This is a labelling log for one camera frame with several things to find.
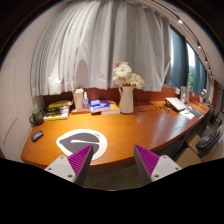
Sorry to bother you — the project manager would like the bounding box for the blue book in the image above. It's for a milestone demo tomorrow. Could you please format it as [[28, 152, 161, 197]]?
[[90, 98, 110, 113]]

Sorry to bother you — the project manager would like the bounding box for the dark teal curtain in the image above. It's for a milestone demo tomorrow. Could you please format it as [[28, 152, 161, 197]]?
[[165, 29, 207, 94]]

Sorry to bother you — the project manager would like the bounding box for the black office chair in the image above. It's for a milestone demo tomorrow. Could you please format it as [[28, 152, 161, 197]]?
[[196, 127, 223, 158]]

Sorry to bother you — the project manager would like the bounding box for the stack of yellow black books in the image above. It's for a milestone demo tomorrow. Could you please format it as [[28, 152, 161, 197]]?
[[43, 100, 73, 121]]

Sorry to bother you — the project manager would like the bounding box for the clear hand sanitizer bottle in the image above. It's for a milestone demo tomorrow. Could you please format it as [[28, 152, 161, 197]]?
[[83, 92, 89, 109]]

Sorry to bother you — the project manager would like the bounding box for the white ceramic vase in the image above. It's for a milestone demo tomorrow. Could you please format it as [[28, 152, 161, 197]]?
[[119, 86, 134, 114]]

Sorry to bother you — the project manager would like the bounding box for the black cable on desk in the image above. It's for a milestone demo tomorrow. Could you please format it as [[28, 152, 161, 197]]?
[[133, 98, 158, 113]]

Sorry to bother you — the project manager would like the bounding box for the black computer mouse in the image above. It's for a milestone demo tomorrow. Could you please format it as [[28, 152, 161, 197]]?
[[31, 130, 44, 142]]

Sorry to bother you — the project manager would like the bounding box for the orange white book stack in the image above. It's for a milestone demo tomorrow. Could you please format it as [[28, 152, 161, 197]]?
[[97, 100, 120, 115]]

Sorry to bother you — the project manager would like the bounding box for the white flower bouquet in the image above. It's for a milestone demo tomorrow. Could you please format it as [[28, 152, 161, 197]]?
[[113, 62, 144, 89]]

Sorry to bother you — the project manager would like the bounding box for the white paper sheet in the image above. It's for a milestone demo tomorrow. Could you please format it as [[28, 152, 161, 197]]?
[[180, 110, 194, 120]]

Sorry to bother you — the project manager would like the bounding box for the white curtain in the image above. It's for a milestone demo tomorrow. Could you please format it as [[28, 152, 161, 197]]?
[[31, 0, 171, 96]]

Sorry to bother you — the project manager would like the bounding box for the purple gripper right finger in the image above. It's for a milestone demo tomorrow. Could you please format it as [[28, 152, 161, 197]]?
[[133, 145, 181, 185]]

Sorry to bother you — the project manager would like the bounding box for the white tissue box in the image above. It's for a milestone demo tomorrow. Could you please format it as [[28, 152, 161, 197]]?
[[73, 88, 84, 109]]

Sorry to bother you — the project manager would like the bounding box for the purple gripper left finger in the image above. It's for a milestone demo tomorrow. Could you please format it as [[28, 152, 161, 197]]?
[[45, 145, 93, 186]]

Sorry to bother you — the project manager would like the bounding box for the dark green mug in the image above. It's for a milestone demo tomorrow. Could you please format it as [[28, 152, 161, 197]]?
[[30, 109, 44, 126]]

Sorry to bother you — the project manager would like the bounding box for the round grey white mouse pad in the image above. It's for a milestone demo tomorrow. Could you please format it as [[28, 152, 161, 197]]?
[[56, 129, 108, 160]]

